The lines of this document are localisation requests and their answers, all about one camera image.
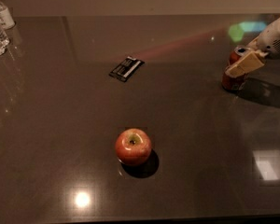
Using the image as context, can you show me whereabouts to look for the black snack bar packet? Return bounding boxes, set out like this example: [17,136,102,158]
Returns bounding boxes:
[109,56,145,82]

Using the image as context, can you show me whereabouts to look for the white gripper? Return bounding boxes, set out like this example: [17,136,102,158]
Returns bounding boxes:
[225,18,280,78]

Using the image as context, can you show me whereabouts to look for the red apple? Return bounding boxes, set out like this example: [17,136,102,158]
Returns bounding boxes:
[115,128,152,166]

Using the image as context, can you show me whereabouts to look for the clear water bottle white label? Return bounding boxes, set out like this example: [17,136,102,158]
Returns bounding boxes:
[0,2,15,30]

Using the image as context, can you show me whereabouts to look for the red coke can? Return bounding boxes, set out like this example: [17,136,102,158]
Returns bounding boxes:
[221,46,251,92]

